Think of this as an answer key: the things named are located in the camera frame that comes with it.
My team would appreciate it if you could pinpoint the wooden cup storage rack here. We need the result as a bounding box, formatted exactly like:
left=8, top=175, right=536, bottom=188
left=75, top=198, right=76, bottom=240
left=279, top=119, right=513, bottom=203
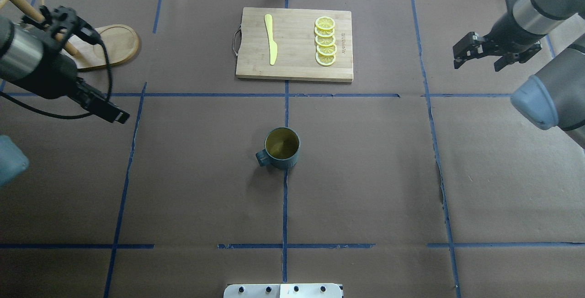
left=1, top=0, right=140, bottom=72

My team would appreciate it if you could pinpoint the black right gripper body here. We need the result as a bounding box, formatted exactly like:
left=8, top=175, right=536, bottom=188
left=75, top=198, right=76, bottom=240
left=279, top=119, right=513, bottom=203
left=484, top=12, right=546, bottom=59

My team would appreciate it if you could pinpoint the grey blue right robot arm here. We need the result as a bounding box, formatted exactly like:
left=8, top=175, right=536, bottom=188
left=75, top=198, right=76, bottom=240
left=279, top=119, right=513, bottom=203
left=452, top=0, right=585, bottom=148

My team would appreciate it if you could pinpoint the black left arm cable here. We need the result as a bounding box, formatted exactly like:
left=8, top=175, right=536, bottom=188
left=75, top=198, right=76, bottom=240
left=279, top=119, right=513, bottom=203
left=0, top=37, right=113, bottom=120

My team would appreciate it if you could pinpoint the yellow plastic knife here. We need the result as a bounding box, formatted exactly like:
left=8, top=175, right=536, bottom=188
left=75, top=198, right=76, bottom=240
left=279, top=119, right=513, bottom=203
left=265, top=13, right=278, bottom=65

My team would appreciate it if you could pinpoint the bamboo cutting board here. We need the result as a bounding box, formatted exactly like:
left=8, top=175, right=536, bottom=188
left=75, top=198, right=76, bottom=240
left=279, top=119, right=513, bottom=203
left=235, top=8, right=354, bottom=83

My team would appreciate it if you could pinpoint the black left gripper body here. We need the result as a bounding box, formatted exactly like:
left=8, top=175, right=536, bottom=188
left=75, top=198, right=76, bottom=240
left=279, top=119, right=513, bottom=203
left=16, top=53, right=81, bottom=100

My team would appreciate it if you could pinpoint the dark blue HOME mug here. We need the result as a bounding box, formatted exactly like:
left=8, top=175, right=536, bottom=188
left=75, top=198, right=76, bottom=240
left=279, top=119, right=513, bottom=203
left=255, top=127, right=301, bottom=170

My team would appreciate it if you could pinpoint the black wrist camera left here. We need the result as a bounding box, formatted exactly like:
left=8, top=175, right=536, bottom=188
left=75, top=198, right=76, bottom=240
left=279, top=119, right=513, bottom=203
left=21, top=5, right=104, bottom=45

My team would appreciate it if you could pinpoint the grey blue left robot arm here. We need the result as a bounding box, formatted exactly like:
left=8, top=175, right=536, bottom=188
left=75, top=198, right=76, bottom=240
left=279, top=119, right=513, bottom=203
left=1, top=17, right=130, bottom=124

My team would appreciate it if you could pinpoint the lemon slice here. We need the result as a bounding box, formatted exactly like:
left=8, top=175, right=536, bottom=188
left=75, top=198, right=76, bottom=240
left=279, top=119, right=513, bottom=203
left=314, top=16, right=336, bottom=31
left=315, top=52, right=336, bottom=66
left=314, top=27, right=335, bottom=38
left=315, top=36, right=336, bottom=47
left=316, top=44, right=338, bottom=56

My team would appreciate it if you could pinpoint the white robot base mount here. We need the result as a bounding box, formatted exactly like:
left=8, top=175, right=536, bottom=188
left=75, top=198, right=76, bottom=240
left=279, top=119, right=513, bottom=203
left=223, top=283, right=344, bottom=298

